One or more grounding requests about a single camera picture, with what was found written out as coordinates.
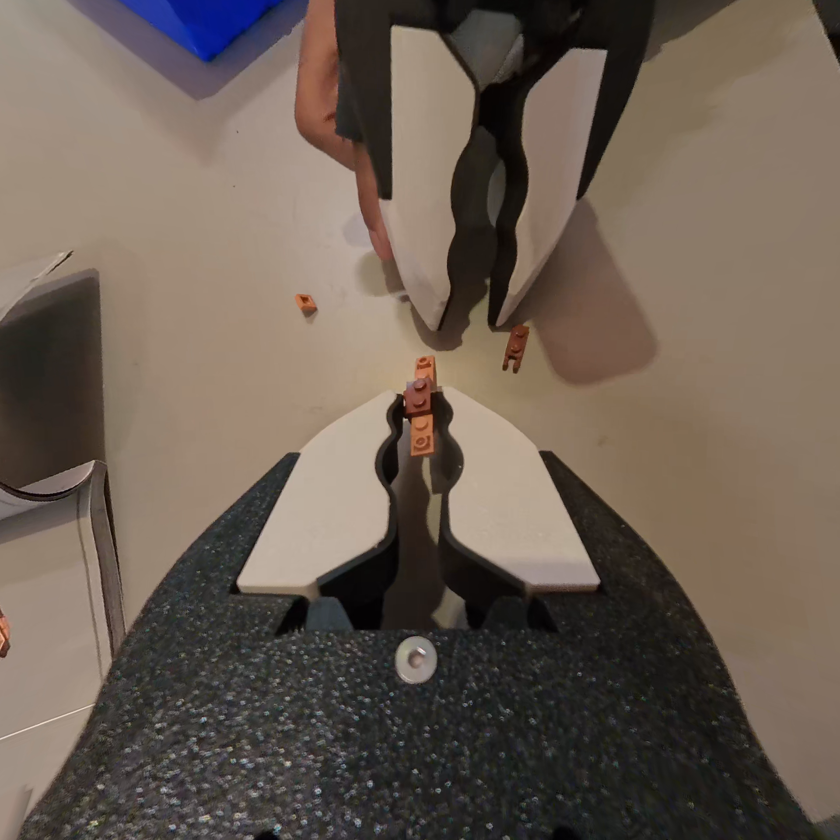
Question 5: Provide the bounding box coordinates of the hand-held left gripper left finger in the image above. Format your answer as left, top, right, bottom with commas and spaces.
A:
237, 390, 401, 598

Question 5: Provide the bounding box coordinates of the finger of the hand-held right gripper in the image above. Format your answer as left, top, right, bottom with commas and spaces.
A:
378, 24, 484, 334
487, 46, 610, 332

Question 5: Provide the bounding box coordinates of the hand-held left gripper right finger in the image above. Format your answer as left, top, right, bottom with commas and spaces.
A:
436, 385, 603, 598

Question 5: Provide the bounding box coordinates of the brown brick assembly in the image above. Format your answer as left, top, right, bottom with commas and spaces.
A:
403, 355, 442, 459

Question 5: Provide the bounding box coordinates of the dark brown small brick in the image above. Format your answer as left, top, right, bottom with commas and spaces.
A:
402, 377, 437, 420

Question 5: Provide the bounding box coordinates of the blue plastic bin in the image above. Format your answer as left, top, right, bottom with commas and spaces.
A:
116, 0, 286, 64

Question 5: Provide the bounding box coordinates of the brick instruction booklet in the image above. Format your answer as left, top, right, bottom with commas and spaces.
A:
0, 247, 128, 778

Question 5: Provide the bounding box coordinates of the grey desk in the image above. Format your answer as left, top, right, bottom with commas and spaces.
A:
0, 0, 840, 828

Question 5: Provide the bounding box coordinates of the brown clip plate brick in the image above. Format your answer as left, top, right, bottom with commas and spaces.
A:
500, 323, 532, 375

